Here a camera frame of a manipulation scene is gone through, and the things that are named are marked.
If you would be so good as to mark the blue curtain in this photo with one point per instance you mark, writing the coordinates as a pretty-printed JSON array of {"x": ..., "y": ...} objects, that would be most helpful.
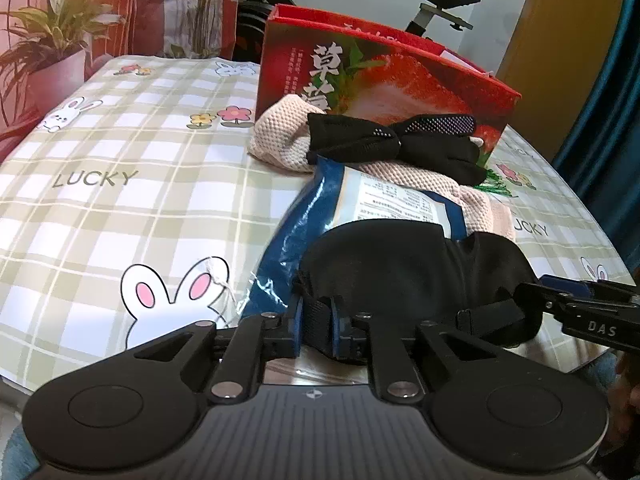
[{"x": 610, "y": 135}]

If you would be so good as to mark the blue plastic packet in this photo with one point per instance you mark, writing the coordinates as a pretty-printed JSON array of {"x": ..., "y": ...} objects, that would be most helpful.
[{"x": 295, "y": 240}]

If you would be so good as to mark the red strawberry print box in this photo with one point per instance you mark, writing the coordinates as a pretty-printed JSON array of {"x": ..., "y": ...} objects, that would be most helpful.
[{"x": 400, "y": 90}]

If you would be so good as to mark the green tasselled sachet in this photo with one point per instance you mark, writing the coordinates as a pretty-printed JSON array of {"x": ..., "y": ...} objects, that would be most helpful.
[{"x": 500, "y": 185}]

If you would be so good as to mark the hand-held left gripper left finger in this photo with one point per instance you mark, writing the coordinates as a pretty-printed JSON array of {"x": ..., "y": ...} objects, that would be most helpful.
[{"x": 298, "y": 325}]

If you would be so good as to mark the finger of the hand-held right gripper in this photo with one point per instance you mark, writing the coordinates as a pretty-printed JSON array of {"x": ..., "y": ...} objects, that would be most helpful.
[
  {"x": 565, "y": 283},
  {"x": 537, "y": 297}
]

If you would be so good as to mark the pink mesh cloth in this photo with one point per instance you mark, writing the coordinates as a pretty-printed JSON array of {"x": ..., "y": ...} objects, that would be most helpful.
[{"x": 280, "y": 135}]

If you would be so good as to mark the black gloves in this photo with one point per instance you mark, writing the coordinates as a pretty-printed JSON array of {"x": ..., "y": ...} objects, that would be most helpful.
[{"x": 440, "y": 155}]

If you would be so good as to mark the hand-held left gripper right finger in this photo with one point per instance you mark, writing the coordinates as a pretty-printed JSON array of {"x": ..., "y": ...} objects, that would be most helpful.
[{"x": 336, "y": 325}]

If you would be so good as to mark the checked bunny tablecloth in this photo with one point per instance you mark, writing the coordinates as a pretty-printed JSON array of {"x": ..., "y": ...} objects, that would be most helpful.
[{"x": 125, "y": 200}]

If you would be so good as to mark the wooden door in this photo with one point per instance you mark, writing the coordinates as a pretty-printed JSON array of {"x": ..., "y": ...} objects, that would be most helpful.
[{"x": 550, "y": 60}]

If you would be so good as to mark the black eye mask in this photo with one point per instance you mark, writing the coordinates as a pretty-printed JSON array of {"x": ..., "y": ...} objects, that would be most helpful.
[{"x": 400, "y": 270}]

